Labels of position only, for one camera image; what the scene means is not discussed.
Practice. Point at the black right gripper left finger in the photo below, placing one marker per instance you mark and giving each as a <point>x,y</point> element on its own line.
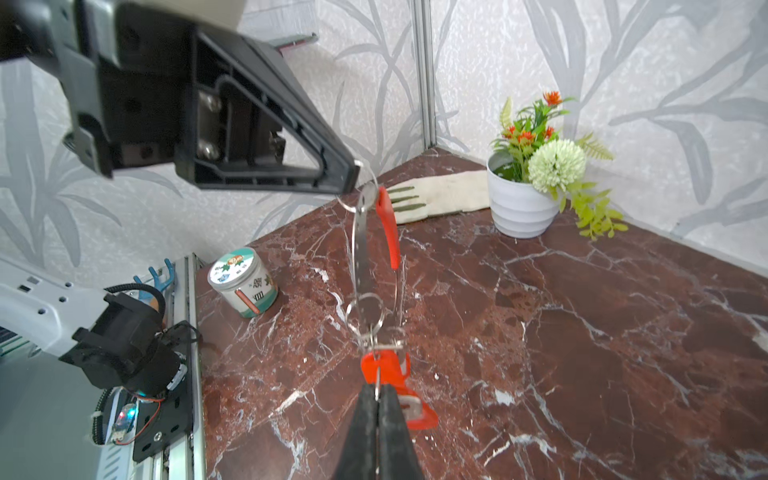
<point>358,458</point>

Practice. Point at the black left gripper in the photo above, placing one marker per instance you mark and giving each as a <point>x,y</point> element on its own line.
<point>124,67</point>

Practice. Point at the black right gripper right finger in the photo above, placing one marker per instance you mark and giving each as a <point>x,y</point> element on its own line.
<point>397,457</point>

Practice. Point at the red tag silver key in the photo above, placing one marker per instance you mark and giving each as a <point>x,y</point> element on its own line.
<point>391,367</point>

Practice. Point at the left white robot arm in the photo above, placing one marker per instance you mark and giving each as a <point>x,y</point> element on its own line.
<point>111,336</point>

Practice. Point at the blue plastic hook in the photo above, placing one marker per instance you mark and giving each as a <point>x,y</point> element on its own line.
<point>162,279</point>

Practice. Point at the left green circuit board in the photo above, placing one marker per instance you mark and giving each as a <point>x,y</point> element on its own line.
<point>124,424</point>

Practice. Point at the white flower pot plant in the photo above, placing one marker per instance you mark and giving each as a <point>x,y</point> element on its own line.
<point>535,173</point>

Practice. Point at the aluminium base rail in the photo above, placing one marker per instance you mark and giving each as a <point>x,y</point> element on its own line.
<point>168,439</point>

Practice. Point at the aluminium frame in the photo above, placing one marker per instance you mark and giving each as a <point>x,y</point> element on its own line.
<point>423,48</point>

